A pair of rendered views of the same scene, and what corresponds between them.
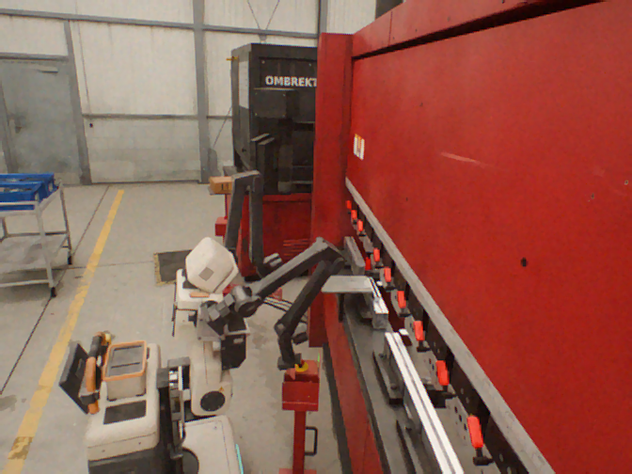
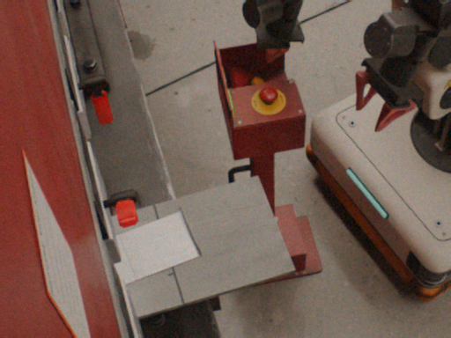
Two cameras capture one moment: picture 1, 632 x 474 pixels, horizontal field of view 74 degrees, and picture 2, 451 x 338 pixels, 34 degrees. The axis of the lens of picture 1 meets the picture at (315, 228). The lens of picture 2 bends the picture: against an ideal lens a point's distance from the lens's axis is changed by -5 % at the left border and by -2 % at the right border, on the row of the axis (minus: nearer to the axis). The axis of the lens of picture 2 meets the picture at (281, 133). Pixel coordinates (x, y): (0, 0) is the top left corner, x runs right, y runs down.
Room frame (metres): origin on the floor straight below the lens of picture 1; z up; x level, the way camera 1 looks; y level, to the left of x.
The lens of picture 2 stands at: (2.59, -0.17, 2.02)
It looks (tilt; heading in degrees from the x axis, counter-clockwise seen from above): 54 degrees down; 166
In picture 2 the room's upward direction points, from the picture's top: straight up
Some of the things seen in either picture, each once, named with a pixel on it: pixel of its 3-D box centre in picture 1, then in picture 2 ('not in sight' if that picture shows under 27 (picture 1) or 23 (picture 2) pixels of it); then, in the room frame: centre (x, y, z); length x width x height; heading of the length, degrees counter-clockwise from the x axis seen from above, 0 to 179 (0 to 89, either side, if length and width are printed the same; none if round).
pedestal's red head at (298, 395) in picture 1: (301, 378); (259, 94); (1.57, 0.03, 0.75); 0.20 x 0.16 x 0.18; 179
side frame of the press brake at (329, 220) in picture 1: (369, 206); not in sight; (3.03, -0.39, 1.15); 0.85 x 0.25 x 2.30; 96
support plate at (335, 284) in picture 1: (344, 284); (195, 246); (2.03, -0.17, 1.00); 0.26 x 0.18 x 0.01; 96
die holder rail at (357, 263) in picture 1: (354, 256); not in sight; (2.59, -0.26, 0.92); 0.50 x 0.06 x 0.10; 6
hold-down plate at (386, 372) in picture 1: (387, 374); (84, 38); (1.44, -0.32, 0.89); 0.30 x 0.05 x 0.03; 6
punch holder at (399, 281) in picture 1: (407, 291); not in sight; (1.47, -0.37, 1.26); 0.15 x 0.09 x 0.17; 6
